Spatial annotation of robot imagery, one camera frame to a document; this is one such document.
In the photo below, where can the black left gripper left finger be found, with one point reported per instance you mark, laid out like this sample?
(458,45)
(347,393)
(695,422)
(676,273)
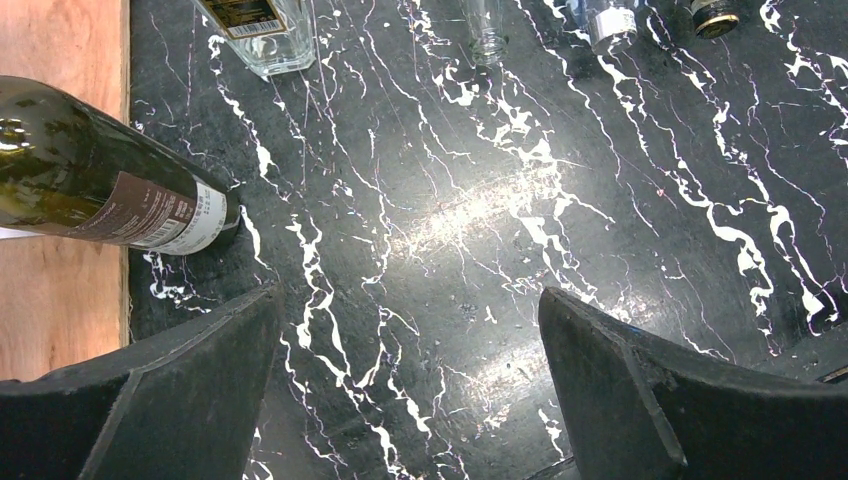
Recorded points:
(181,404)

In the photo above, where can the clear round glass bottle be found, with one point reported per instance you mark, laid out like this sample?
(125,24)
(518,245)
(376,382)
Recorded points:
(487,38)

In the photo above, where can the clear square bottle black cap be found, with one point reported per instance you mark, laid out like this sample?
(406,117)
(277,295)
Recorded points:
(271,37)

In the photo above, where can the dark bottle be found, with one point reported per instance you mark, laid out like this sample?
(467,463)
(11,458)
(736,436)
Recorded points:
(71,170)

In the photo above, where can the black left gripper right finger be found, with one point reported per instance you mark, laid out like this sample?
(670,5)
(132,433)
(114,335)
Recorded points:
(637,406)

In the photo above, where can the blue square glass bottle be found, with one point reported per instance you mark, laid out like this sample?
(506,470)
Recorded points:
(610,24)

